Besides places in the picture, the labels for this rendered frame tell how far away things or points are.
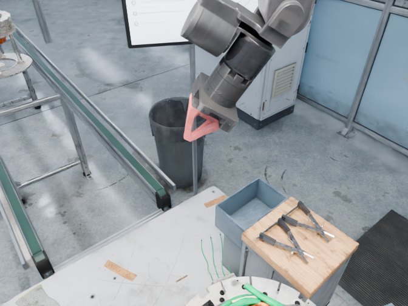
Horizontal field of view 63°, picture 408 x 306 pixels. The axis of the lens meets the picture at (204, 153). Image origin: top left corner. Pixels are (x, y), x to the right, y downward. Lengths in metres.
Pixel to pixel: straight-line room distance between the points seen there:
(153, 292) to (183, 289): 0.09
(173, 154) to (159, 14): 1.10
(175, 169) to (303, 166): 1.02
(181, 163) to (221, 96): 1.76
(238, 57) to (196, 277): 0.77
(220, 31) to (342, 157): 2.51
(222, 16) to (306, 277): 0.56
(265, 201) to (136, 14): 0.79
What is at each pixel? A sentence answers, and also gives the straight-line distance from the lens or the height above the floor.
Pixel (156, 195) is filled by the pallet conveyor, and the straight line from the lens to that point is 1.36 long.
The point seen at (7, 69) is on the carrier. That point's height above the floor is 0.80.
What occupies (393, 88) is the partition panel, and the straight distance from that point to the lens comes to 2.86.
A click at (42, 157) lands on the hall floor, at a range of 2.98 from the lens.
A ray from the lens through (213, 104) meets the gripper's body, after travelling 0.49.
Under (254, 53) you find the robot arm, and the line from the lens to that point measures 0.47.
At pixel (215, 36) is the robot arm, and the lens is 0.46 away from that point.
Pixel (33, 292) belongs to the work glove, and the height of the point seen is 0.79.
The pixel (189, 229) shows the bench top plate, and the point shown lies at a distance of 1.20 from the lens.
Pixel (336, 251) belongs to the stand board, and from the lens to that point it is 0.86.
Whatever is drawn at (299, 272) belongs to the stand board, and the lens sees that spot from 0.80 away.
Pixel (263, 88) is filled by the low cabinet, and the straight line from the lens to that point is 2.81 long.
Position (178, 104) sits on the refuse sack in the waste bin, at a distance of 2.36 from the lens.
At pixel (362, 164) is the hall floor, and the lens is 2.90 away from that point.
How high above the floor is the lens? 1.73
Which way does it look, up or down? 39 degrees down
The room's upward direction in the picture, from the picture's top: straight up
